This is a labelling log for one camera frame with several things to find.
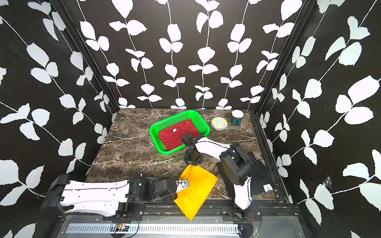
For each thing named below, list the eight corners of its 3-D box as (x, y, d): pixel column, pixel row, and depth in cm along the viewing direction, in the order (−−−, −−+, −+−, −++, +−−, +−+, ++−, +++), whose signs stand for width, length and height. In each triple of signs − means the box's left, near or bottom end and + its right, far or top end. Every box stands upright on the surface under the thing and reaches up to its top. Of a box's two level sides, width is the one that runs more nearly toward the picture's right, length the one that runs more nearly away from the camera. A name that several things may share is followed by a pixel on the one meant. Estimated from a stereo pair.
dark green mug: (230, 127, 110) (233, 119, 103) (228, 117, 116) (230, 109, 109) (242, 127, 110) (245, 119, 103) (239, 117, 116) (242, 109, 110)
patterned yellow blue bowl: (211, 131, 111) (212, 127, 107) (210, 121, 117) (211, 117, 113) (227, 131, 111) (228, 127, 107) (225, 121, 117) (226, 117, 114)
